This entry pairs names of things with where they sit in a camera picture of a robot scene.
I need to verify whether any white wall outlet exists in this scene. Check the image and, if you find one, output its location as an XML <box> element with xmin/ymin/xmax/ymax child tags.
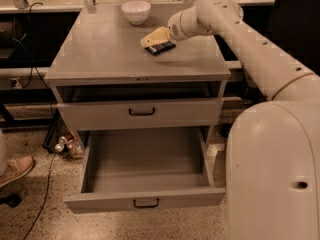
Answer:
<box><xmin>10</xmin><ymin>78</ymin><xmax>22</xmax><ymax>89</ymax></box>

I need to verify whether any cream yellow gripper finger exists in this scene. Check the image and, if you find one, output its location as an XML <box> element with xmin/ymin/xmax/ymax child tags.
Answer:
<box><xmin>140</xmin><ymin>27</ymin><xmax>170</xmax><ymax>48</ymax></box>

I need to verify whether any clear plastic bottles pile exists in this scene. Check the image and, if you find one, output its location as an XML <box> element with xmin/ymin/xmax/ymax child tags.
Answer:
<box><xmin>54</xmin><ymin>136</ymin><xmax>83</xmax><ymax>159</ymax></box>

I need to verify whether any tan shoe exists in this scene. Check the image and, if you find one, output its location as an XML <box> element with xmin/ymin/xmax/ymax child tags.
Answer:
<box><xmin>0</xmin><ymin>156</ymin><xmax>35</xmax><ymax>188</ymax></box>

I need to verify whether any white ceramic bowl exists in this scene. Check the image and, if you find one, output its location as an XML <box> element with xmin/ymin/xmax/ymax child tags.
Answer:
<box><xmin>121</xmin><ymin>1</ymin><xmax>151</xmax><ymax>25</ymax></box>

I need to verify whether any open grey bottom drawer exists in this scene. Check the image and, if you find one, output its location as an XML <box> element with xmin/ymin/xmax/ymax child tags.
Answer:
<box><xmin>64</xmin><ymin>127</ymin><xmax>226</xmax><ymax>213</ymax></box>

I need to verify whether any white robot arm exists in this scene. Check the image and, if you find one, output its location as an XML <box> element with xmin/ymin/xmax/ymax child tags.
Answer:
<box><xmin>141</xmin><ymin>0</ymin><xmax>320</xmax><ymax>240</ymax></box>

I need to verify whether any black office chair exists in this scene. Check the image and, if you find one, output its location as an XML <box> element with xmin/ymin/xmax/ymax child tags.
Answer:
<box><xmin>267</xmin><ymin>0</ymin><xmax>320</xmax><ymax>74</ymax></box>

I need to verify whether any dark blue rxbar wrapper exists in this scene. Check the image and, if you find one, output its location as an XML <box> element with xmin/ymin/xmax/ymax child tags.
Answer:
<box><xmin>145</xmin><ymin>41</ymin><xmax>176</xmax><ymax>56</ymax></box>

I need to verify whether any black power cable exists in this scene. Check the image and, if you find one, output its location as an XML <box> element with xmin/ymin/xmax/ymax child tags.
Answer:
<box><xmin>11</xmin><ymin>2</ymin><xmax>58</xmax><ymax>240</ymax></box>

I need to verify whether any grey drawer cabinet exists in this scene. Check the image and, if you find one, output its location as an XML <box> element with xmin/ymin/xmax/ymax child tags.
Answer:
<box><xmin>45</xmin><ymin>3</ymin><xmax>230</xmax><ymax>146</ymax></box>

